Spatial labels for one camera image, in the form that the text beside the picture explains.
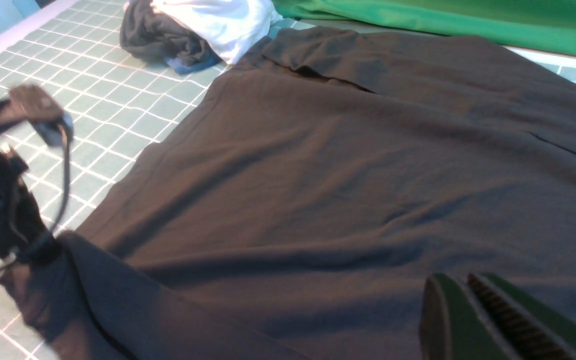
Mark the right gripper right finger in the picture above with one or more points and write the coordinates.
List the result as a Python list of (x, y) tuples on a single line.
[(534, 330)]

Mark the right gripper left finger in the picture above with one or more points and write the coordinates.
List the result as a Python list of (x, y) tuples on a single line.
[(454, 326)]

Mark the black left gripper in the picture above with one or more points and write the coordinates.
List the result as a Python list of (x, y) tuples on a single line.
[(22, 231)]

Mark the gray long sleeve shirt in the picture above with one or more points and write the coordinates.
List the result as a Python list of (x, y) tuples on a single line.
[(297, 211)]

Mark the dark gray crumpled shirt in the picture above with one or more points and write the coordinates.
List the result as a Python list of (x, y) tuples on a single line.
[(153, 37)]

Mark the white crumpled shirt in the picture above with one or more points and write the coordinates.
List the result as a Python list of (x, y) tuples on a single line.
[(231, 27)]

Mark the green grid table mat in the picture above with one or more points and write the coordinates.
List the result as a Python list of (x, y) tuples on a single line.
[(113, 99)]

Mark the green backdrop cloth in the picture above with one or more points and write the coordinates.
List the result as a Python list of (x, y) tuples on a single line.
[(545, 25)]

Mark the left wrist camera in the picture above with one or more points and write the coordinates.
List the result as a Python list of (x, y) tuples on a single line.
[(30, 103)]

